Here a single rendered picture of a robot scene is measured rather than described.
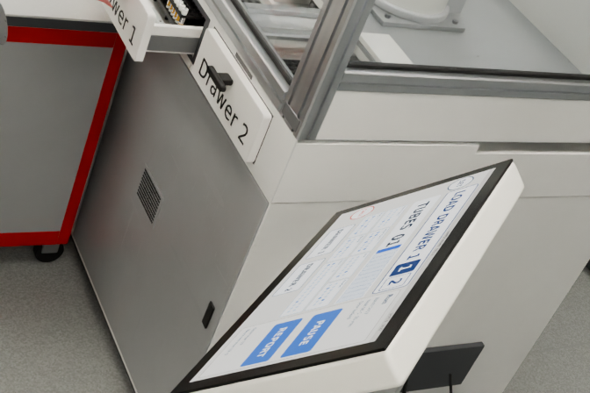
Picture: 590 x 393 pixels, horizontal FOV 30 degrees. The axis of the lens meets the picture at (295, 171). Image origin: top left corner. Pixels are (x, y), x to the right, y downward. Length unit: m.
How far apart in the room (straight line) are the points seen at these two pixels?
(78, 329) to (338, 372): 1.62
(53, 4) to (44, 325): 0.80
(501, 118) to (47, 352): 1.22
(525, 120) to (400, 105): 0.32
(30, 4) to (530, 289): 1.30
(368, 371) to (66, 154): 1.57
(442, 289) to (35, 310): 1.63
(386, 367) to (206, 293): 1.07
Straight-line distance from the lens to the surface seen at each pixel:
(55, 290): 2.85
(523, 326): 2.75
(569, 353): 3.44
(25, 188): 2.69
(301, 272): 1.54
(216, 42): 2.14
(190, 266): 2.28
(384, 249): 1.46
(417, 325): 1.24
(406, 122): 2.01
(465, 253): 1.39
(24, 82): 2.49
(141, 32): 2.18
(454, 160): 2.15
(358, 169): 2.03
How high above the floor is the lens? 1.94
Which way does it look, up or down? 33 degrees down
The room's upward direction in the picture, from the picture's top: 23 degrees clockwise
